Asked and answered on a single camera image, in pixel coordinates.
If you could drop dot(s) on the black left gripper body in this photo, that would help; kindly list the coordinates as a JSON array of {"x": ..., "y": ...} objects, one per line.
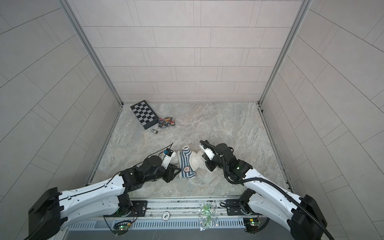
[{"x": 167, "y": 174}]

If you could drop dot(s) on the white fluffy teddy bear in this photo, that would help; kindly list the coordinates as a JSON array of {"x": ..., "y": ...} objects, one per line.
[{"x": 197, "y": 161}]

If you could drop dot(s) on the left green circuit board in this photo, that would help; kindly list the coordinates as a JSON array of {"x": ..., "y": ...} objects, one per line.
[{"x": 121, "y": 228}]

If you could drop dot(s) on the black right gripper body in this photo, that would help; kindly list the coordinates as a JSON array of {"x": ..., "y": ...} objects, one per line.
[{"x": 212, "y": 165}]

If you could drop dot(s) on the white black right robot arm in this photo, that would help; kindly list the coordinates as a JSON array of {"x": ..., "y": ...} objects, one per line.
[{"x": 302, "y": 216}]

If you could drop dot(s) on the right aluminium corner post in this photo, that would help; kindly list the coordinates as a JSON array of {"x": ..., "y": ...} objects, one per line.
[{"x": 288, "y": 42}]

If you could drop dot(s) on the aluminium front mounting rail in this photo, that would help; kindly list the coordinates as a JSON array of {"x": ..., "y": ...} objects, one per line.
[{"x": 167, "y": 209}]

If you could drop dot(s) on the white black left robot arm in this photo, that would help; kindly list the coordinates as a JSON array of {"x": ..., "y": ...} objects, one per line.
[{"x": 55, "y": 210}]

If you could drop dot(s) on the aluminium corner post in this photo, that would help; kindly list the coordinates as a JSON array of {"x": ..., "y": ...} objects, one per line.
[
  {"x": 69, "y": 13},
  {"x": 288, "y": 42}
]

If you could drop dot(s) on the right circuit board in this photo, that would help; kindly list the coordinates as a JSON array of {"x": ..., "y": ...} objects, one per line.
[{"x": 251, "y": 225}]

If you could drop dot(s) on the bag of colourful small parts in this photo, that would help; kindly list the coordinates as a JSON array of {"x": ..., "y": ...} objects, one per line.
[{"x": 166, "y": 122}]

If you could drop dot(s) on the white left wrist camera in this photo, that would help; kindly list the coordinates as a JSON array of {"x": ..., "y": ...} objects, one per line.
[{"x": 167, "y": 158}]

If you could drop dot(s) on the round silver rail knob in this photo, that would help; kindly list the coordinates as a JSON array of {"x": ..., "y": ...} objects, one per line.
[{"x": 166, "y": 216}]

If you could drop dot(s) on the blue white striped knit sweater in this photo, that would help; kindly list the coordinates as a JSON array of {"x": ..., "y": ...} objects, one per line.
[{"x": 187, "y": 171}]

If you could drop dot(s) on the left aluminium corner post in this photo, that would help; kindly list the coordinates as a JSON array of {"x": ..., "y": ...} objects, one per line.
[{"x": 69, "y": 13}]

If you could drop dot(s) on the clear bag of green parts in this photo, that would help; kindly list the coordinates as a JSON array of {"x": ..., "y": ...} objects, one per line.
[{"x": 208, "y": 217}]

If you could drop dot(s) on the black white chessboard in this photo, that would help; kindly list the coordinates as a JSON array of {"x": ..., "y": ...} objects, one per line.
[{"x": 145, "y": 114}]

